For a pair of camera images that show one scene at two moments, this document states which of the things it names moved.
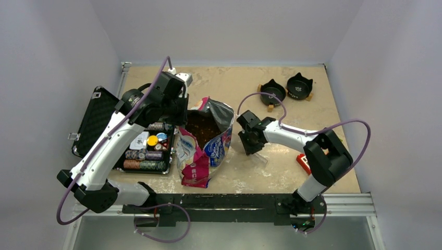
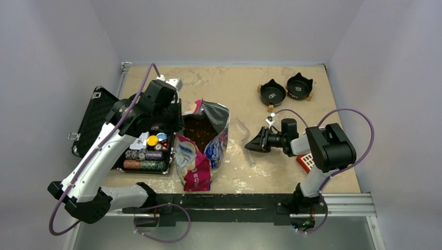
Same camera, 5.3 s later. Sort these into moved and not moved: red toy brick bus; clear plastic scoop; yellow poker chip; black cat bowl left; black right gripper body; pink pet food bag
Moved: clear plastic scoop; black right gripper body
Not moved: red toy brick bus; black cat bowl left; yellow poker chip; pink pet food bag
